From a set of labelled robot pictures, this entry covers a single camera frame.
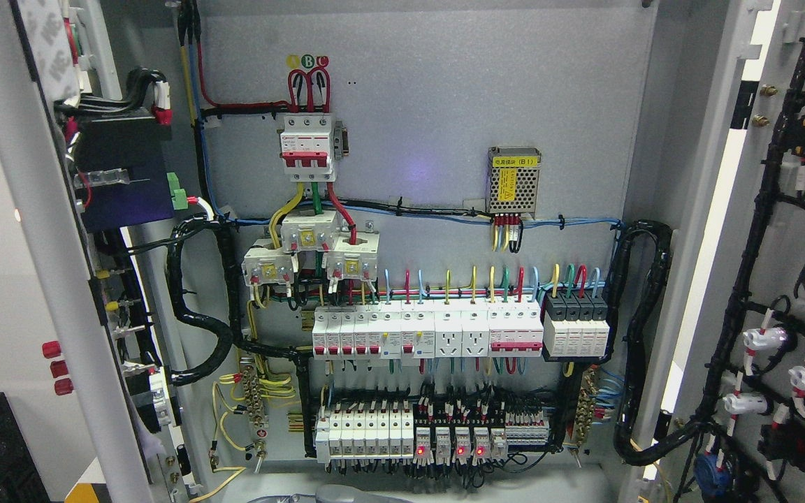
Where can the red terminal post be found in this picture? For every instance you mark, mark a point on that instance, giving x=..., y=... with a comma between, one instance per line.
x=52, y=351

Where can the brass ground bar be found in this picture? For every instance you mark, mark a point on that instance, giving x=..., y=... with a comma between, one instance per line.
x=585, y=408
x=254, y=403

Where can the white red main breaker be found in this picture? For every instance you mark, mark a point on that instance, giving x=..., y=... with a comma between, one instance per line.
x=311, y=144

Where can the metal mesh power supply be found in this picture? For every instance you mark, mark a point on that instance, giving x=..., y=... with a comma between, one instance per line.
x=513, y=180

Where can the black digital power meter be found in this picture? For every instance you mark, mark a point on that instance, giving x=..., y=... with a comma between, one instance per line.
x=122, y=159

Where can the brass right ground bar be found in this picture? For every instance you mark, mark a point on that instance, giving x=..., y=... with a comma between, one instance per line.
x=585, y=408

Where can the white fuse holder row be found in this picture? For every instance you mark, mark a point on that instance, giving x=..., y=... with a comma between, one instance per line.
x=365, y=433

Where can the white current transformer group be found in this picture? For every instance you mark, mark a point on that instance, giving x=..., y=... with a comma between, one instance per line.
x=310, y=241

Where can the black white surge protector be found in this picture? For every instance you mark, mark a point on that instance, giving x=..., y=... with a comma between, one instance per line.
x=575, y=329

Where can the white socket breaker row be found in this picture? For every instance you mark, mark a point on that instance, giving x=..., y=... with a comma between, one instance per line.
x=426, y=329

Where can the grey cabinet door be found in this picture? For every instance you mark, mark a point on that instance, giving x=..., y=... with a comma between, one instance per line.
x=738, y=429
x=35, y=174

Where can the brass left ground bar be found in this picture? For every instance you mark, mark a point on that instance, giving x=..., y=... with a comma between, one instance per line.
x=254, y=403

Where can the black relay terminal row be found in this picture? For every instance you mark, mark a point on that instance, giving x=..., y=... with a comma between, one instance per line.
x=471, y=430

